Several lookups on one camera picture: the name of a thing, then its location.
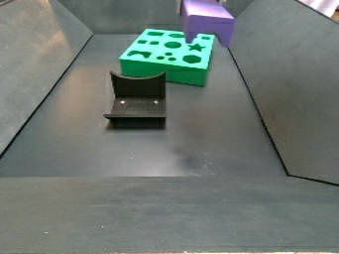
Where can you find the purple arch block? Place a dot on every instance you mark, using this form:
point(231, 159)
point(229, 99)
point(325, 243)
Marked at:
point(205, 17)

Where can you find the black curved fixture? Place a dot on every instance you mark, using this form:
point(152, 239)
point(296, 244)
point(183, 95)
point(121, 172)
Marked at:
point(139, 102)

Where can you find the green shape sorter block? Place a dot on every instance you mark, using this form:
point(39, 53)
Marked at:
point(160, 51)

